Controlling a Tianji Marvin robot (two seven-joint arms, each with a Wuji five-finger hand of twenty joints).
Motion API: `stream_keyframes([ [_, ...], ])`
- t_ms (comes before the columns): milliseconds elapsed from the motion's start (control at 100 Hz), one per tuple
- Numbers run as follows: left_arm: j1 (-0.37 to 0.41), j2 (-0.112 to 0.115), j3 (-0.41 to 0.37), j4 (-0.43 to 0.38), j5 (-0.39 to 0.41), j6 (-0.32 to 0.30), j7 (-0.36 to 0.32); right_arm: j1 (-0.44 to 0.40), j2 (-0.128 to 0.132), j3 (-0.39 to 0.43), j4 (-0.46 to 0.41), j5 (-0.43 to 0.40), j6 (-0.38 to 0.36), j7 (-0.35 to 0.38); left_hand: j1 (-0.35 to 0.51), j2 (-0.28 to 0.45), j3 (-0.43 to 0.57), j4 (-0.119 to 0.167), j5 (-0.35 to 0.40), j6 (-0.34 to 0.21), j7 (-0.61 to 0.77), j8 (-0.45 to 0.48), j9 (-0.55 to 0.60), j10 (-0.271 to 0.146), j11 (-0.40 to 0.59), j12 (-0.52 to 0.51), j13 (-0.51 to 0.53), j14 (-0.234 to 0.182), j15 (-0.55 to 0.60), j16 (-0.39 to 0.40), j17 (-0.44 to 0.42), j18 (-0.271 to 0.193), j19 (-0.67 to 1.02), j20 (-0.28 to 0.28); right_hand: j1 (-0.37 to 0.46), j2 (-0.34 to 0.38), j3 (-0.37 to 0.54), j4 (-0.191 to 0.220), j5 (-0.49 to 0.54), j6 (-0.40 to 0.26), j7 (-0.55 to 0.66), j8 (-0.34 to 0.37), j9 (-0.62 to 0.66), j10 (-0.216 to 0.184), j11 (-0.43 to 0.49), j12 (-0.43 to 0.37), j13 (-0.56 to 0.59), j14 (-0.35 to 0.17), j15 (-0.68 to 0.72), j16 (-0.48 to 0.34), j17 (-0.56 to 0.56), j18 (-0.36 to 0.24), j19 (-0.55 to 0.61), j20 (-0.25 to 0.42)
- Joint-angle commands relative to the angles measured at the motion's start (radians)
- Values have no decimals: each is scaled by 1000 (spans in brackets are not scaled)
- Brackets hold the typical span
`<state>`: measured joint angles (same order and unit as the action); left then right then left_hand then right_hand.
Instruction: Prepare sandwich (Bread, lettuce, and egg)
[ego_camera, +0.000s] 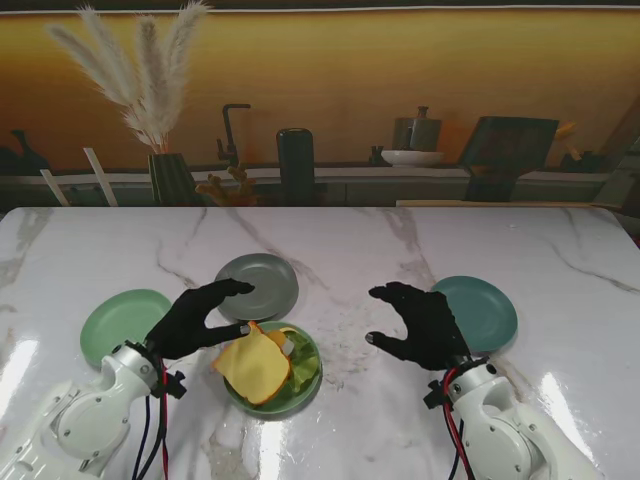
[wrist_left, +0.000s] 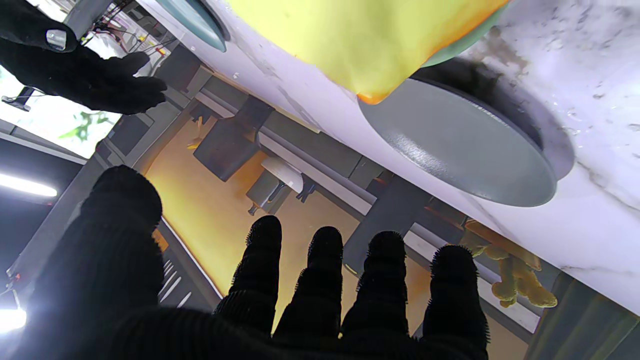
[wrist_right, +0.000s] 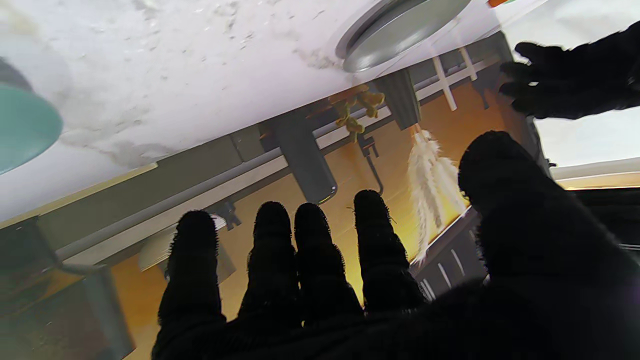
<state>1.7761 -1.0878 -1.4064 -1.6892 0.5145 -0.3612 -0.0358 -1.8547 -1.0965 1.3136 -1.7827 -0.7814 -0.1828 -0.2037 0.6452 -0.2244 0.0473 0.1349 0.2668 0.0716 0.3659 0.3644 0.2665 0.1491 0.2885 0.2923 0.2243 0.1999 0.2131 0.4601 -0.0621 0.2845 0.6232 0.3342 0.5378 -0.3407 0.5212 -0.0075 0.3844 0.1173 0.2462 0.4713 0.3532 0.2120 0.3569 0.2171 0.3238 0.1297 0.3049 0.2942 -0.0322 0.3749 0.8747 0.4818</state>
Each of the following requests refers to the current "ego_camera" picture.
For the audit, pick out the dark ribbed vase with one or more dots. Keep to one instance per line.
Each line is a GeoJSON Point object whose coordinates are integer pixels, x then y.
{"type": "Point", "coordinates": [170, 180]}

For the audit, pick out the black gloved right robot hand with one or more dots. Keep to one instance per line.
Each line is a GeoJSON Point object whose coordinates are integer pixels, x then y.
{"type": "Point", "coordinates": [425, 330]}

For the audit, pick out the black kitchen faucet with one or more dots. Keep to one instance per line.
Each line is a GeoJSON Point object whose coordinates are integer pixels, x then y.
{"type": "Point", "coordinates": [229, 130]}

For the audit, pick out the white flat stick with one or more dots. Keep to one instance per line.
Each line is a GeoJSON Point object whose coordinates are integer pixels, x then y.
{"type": "Point", "coordinates": [102, 177]}
{"type": "Point", "coordinates": [55, 187]}

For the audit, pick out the green toy lettuce leaf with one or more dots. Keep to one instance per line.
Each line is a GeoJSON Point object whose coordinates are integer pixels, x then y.
{"type": "Point", "coordinates": [302, 365]}

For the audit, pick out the grey lidded pot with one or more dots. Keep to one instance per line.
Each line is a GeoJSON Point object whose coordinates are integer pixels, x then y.
{"type": "Point", "coordinates": [417, 132]}

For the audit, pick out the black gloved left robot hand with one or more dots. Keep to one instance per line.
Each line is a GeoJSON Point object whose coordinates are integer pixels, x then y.
{"type": "Point", "coordinates": [192, 325]}

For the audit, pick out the grey round plate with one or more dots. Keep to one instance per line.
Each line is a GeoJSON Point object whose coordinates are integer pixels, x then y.
{"type": "Point", "coordinates": [265, 300]}

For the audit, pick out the light green round plate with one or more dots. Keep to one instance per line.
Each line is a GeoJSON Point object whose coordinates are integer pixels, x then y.
{"type": "Point", "coordinates": [300, 395]}
{"type": "Point", "coordinates": [120, 325]}

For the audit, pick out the yellow ginger root decoration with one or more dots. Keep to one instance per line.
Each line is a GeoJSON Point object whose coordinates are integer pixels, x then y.
{"type": "Point", "coordinates": [235, 192]}

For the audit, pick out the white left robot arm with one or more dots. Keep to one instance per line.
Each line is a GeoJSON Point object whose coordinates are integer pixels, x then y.
{"type": "Point", "coordinates": [70, 420]}

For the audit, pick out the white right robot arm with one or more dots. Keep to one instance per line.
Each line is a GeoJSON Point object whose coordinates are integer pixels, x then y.
{"type": "Point", "coordinates": [510, 425]}

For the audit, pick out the white shallow bowl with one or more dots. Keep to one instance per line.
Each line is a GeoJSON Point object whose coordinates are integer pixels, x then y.
{"type": "Point", "coordinates": [412, 158]}

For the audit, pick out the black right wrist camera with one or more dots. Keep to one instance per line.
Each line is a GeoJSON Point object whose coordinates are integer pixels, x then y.
{"type": "Point", "coordinates": [434, 395]}

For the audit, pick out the black cylinder canister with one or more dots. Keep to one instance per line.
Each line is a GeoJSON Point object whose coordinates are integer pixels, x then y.
{"type": "Point", "coordinates": [295, 165]}

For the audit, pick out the dark teal round plate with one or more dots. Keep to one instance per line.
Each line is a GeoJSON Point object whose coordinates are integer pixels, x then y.
{"type": "Point", "coordinates": [485, 315]}

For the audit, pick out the white pampas grass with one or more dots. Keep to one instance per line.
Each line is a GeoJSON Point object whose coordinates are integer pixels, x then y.
{"type": "Point", "coordinates": [150, 90]}

